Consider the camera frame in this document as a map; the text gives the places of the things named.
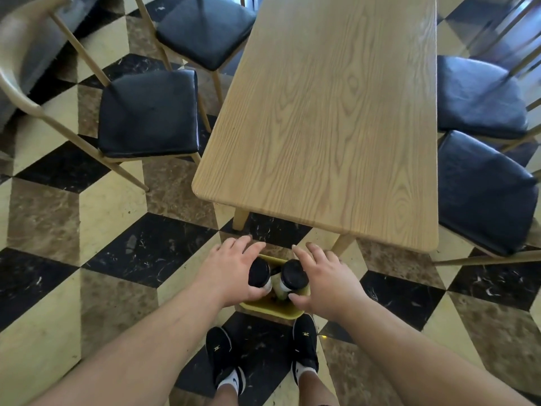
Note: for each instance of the yellow cup carrier tray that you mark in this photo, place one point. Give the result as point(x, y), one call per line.
point(274, 309)

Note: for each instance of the person's right forearm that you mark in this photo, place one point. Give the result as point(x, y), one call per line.
point(418, 359)

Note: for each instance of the person's left little finger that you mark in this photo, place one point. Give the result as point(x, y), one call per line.
point(215, 250)

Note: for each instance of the person's left forearm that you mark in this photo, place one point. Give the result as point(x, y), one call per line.
point(139, 350)

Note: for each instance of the person's right thumb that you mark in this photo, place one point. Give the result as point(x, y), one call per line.
point(298, 300)

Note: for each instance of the person's right leg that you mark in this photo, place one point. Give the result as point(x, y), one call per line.
point(315, 391)

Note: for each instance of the person's right black shoe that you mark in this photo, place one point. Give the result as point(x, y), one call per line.
point(305, 338)

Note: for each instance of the person's black shoe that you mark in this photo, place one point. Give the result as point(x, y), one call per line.
point(305, 338)
point(222, 348)

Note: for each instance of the person's right white sock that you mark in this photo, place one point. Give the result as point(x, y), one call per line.
point(305, 369)

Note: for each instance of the person's left black shoe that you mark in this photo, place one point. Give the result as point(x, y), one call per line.
point(222, 348)

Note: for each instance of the person's leg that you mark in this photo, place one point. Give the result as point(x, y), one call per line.
point(226, 397)
point(315, 391)

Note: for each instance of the person's right hand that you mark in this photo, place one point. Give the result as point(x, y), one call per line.
point(334, 287)

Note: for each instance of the light wooden table leg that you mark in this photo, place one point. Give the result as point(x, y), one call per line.
point(341, 244)
point(240, 219)

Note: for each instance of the person's left hand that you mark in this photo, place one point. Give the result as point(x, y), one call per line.
point(226, 274)

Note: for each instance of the person's left middle finger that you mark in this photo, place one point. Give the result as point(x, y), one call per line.
point(241, 244)

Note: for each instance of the black-lidded drink cup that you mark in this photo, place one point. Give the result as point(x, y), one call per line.
point(293, 274)
point(258, 272)

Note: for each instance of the person's white sock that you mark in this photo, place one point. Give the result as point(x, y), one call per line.
point(230, 381)
point(305, 369)

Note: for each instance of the person's left leg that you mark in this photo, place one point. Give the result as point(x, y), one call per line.
point(226, 397)

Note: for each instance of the person's left thumb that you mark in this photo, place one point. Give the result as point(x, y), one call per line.
point(258, 296)

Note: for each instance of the person's left white sock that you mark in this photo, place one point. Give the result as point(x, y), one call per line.
point(230, 381)

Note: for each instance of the person's right middle finger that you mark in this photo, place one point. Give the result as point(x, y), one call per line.
point(317, 251)

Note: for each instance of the wooden chair with black cushion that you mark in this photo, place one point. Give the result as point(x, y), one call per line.
point(482, 194)
point(203, 29)
point(507, 29)
point(477, 97)
point(148, 114)

